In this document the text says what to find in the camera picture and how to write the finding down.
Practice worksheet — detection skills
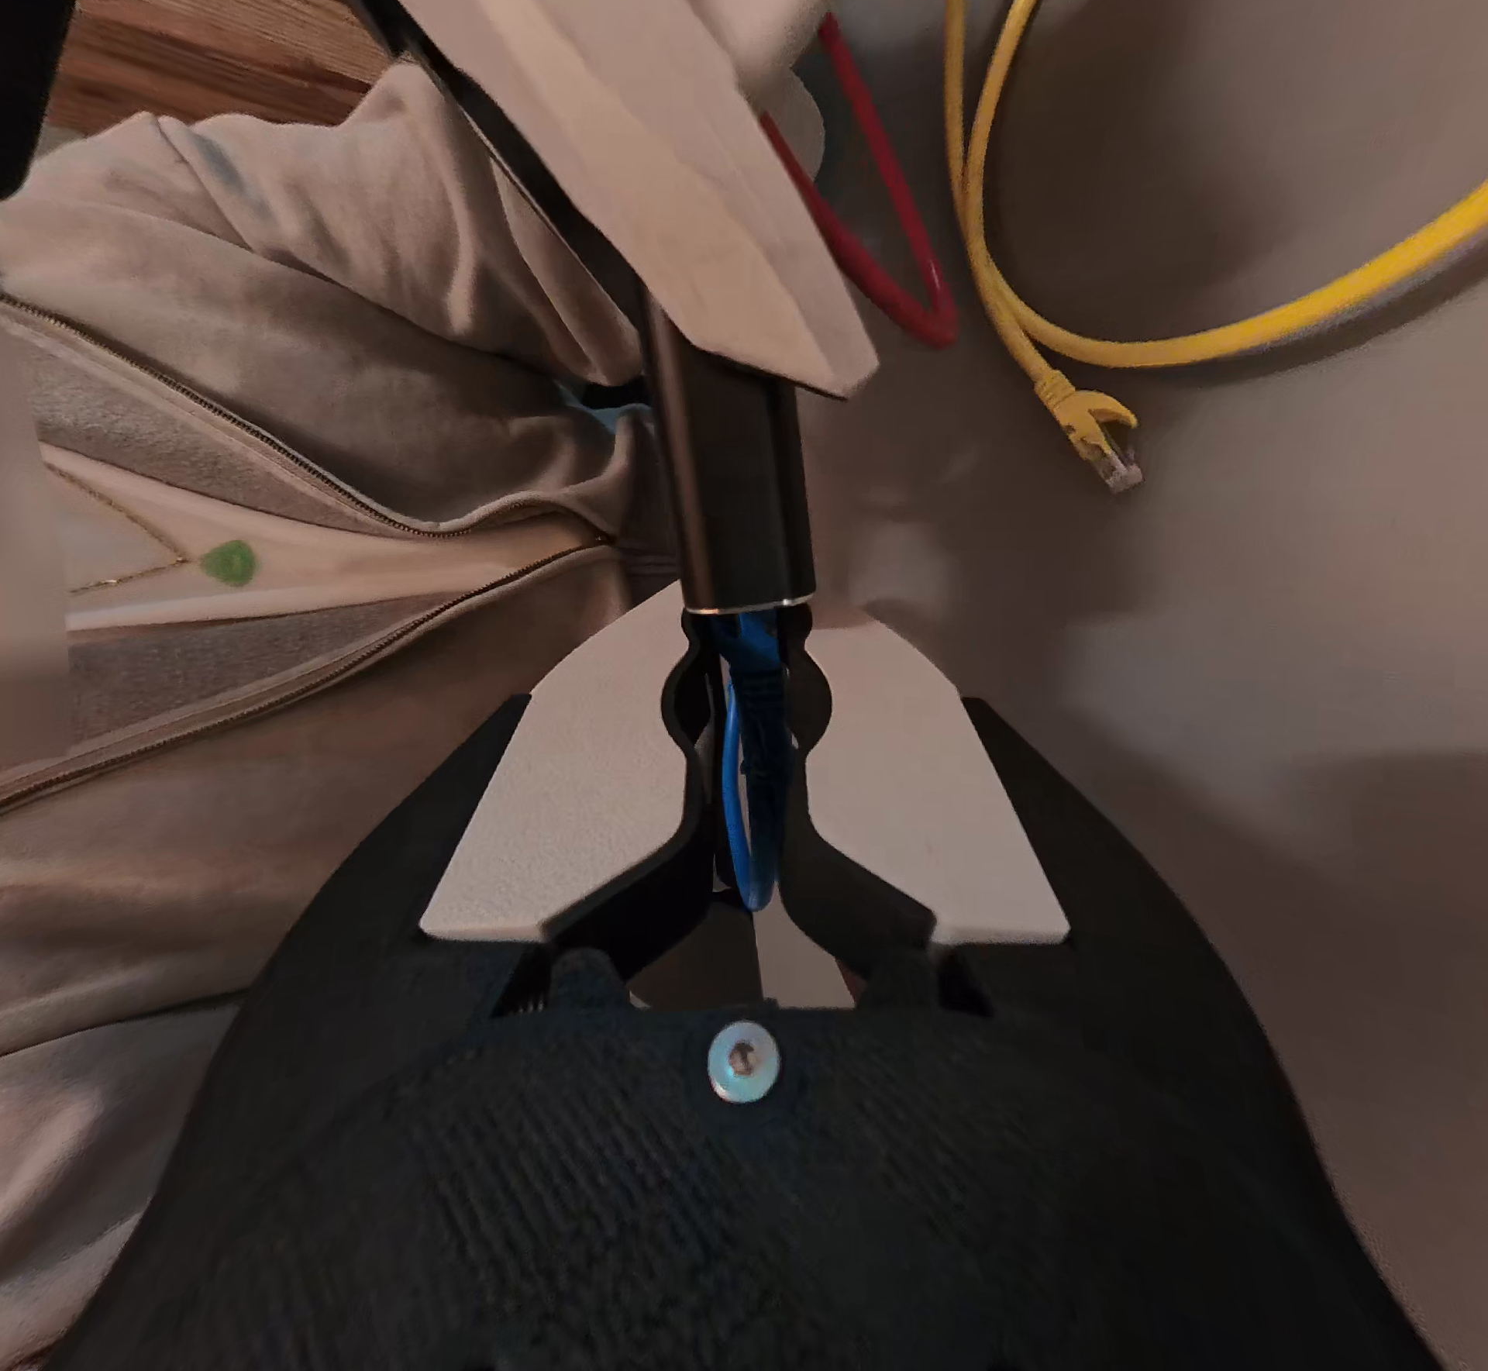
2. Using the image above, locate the black ethernet splitter box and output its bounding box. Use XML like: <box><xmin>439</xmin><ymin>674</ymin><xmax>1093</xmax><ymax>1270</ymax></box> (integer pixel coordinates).
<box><xmin>643</xmin><ymin>298</ymin><xmax>818</xmax><ymax>617</ymax></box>

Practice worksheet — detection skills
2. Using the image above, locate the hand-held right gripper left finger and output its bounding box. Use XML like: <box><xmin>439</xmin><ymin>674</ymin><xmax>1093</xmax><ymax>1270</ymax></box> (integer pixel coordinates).
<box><xmin>419</xmin><ymin>581</ymin><xmax>716</xmax><ymax>982</ymax></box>

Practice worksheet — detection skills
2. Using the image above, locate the wooden support pillar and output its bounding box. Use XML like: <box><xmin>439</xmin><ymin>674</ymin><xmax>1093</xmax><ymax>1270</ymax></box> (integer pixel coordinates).
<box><xmin>46</xmin><ymin>0</ymin><xmax>390</xmax><ymax>137</ymax></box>

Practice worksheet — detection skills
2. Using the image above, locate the green pendant necklace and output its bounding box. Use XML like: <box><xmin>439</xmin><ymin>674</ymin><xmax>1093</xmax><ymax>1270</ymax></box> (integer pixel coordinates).
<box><xmin>46</xmin><ymin>458</ymin><xmax>259</xmax><ymax>590</ymax></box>

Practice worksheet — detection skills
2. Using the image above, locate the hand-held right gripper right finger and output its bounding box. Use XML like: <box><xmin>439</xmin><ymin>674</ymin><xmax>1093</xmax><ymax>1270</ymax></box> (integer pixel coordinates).
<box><xmin>782</xmin><ymin>597</ymin><xmax>1071</xmax><ymax>982</ymax></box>

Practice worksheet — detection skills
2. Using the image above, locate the blue ethernet cable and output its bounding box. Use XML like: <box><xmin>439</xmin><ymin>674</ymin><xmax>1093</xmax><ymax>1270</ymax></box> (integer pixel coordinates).
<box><xmin>706</xmin><ymin>609</ymin><xmax>806</xmax><ymax>914</ymax></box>

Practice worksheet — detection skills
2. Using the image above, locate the yellow cable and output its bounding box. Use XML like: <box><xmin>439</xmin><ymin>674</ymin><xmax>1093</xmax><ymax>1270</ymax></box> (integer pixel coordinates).
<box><xmin>942</xmin><ymin>0</ymin><xmax>1488</xmax><ymax>497</ymax></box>

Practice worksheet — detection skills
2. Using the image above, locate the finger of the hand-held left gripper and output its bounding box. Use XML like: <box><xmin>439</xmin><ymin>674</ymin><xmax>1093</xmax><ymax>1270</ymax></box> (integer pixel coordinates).
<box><xmin>261</xmin><ymin>0</ymin><xmax>910</xmax><ymax>402</ymax></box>
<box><xmin>758</xmin><ymin>69</ymin><xmax>829</xmax><ymax>192</ymax></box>

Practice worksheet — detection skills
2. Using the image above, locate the person's grey sweater torso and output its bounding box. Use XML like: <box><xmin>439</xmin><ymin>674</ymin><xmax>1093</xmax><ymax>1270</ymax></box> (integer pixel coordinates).
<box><xmin>0</xmin><ymin>63</ymin><xmax>690</xmax><ymax>1371</ymax></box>

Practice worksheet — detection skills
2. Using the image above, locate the red ethernet cable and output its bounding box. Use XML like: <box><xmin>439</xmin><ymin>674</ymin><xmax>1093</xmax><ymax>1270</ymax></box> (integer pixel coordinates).
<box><xmin>758</xmin><ymin>8</ymin><xmax>962</xmax><ymax>352</ymax></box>

